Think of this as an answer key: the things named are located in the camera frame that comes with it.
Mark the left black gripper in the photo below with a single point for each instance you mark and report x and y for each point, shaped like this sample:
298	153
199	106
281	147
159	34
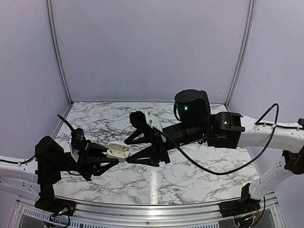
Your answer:
88	163

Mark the left aluminium corner post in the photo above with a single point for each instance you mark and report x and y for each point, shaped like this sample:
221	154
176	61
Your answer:
56	50

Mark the right aluminium corner post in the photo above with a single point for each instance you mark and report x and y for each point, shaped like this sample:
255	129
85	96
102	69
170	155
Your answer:
242	52

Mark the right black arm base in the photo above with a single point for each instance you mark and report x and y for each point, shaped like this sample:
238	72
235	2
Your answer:
240	206

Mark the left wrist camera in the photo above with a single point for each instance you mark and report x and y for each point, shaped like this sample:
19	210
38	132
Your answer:
77	143

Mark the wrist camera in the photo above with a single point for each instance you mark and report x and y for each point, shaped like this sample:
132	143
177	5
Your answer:
145	121
77	143

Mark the white earbud charging case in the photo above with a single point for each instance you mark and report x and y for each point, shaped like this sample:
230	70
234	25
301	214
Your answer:
118	150

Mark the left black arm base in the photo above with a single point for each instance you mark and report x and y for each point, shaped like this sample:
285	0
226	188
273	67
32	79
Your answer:
55	206

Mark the front aluminium rail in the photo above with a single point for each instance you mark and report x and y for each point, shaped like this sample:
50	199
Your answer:
102	215

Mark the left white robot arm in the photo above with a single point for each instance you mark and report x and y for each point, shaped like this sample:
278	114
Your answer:
45	167

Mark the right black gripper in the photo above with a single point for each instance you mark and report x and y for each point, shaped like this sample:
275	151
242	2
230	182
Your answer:
158	148

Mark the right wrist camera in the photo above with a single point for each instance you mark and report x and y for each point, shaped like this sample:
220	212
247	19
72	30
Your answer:
145	121

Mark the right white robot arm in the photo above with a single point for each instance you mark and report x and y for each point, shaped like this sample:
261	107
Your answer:
229	130

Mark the aluminium corner post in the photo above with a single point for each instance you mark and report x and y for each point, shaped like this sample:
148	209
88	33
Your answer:
56	50
242	52

